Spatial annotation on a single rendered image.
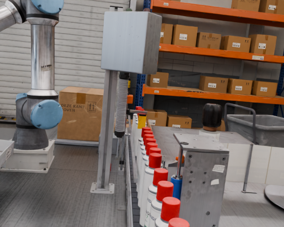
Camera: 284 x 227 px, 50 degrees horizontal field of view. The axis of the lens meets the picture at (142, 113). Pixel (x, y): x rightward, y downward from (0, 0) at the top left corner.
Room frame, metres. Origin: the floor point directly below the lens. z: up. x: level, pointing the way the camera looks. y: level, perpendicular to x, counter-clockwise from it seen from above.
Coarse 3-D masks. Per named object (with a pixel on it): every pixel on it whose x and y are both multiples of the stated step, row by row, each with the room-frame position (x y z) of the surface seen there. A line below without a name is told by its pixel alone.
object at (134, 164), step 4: (128, 116) 1.92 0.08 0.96; (128, 120) 1.81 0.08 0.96; (132, 136) 1.41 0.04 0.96; (132, 140) 1.35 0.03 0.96; (132, 144) 1.28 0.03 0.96; (132, 148) 1.22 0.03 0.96; (132, 152) 1.16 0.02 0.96; (132, 156) 1.11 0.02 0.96; (132, 160) 1.08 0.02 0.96; (132, 164) 1.05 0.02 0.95; (136, 168) 0.99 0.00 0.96; (136, 172) 0.95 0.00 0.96; (136, 176) 0.92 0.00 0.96; (136, 180) 0.90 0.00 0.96
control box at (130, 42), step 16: (112, 16) 1.01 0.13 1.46; (128, 16) 0.98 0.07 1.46; (144, 16) 0.95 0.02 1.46; (160, 16) 1.02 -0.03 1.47; (112, 32) 1.01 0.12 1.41; (128, 32) 0.98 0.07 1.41; (144, 32) 0.95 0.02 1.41; (112, 48) 1.01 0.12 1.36; (128, 48) 0.98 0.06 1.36; (144, 48) 0.95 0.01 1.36; (112, 64) 1.01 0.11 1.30; (128, 64) 0.97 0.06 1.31; (144, 64) 0.95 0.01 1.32
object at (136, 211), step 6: (132, 168) 1.20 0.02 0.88; (132, 174) 1.14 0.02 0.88; (132, 180) 1.08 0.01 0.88; (132, 186) 1.02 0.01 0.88; (132, 192) 0.97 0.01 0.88; (132, 198) 0.93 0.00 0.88; (132, 204) 0.89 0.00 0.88; (138, 210) 0.85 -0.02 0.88; (138, 216) 0.82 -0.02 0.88; (138, 222) 0.78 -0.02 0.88
